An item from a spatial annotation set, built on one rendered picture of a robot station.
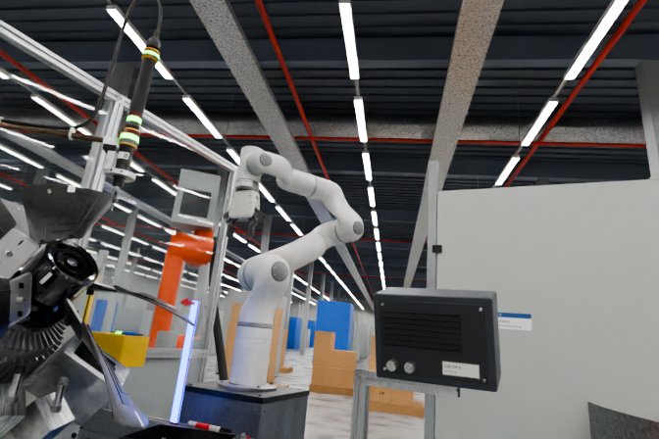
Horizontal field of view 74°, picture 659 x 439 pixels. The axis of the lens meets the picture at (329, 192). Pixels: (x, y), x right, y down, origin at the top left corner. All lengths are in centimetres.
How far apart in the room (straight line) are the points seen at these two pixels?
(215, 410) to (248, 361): 17
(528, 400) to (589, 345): 39
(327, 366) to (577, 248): 812
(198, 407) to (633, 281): 198
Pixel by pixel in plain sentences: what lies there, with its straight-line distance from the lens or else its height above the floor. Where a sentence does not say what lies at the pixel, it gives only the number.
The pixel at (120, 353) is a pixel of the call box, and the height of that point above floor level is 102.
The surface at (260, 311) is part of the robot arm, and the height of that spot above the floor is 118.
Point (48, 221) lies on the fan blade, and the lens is 124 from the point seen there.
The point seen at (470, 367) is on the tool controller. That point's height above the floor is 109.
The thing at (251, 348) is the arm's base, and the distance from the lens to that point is 149.
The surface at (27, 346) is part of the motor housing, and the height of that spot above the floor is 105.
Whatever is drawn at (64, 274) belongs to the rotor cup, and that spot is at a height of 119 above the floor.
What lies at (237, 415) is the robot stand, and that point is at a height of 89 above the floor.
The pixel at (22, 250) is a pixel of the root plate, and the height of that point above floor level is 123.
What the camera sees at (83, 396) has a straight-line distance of 119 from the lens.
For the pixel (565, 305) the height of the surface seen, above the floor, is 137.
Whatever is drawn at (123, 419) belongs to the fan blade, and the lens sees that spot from 91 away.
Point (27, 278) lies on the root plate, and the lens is 103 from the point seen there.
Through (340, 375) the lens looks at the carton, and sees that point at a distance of 1011.
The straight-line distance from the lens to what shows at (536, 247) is 253.
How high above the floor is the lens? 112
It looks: 18 degrees up
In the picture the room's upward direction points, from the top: 5 degrees clockwise
